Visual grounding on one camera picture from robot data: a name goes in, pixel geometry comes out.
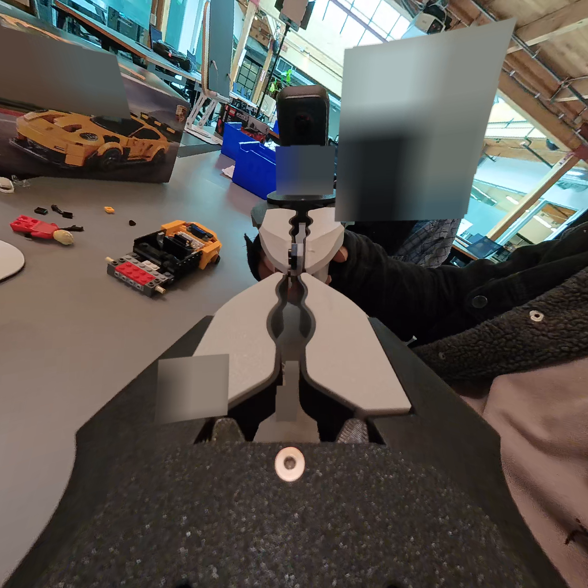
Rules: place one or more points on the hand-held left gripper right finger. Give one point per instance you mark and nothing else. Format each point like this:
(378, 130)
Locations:
(353, 358)

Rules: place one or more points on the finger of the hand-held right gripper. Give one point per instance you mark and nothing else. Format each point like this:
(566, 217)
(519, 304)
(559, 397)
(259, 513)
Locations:
(274, 234)
(324, 236)

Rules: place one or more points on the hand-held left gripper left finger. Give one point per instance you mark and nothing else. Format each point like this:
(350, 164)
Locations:
(248, 340)

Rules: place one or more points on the small lego subassembly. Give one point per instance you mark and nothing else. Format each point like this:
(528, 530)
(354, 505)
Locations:
(291, 257)

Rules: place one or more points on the dark lego box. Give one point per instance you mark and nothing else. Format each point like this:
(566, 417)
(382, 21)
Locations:
(236, 115)

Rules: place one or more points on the orange black lego car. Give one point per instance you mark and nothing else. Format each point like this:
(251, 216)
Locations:
(138, 273)

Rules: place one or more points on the lego car box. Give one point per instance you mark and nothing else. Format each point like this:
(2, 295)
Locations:
(138, 138)

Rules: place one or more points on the long black lego piece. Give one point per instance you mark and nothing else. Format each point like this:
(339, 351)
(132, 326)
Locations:
(64, 213)

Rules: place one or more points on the red and tan lego figure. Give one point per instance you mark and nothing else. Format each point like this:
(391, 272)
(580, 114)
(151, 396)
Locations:
(32, 226)

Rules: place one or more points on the white lego piece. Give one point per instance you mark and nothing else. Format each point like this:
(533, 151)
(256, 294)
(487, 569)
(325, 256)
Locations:
(5, 186)

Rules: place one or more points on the person's right hand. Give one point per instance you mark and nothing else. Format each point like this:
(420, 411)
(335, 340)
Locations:
(265, 268)

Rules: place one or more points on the blue plastic storage bin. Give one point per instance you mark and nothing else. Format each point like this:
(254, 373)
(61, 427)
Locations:
(229, 138)
(252, 174)

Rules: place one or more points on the white paper scrap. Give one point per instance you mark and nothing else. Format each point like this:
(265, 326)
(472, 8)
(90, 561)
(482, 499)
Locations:
(228, 173)

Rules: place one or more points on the studio light on stand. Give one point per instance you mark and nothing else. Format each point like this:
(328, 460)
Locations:
(296, 11)

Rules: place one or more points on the blue plaid shirt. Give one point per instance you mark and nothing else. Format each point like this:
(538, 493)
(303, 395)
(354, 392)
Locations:
(427, 243)

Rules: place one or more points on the grey divider panel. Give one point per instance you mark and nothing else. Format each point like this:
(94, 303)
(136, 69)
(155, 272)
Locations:
(221, 46)

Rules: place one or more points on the beige sweatshirt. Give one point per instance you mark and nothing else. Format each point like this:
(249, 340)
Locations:
(542, 436)

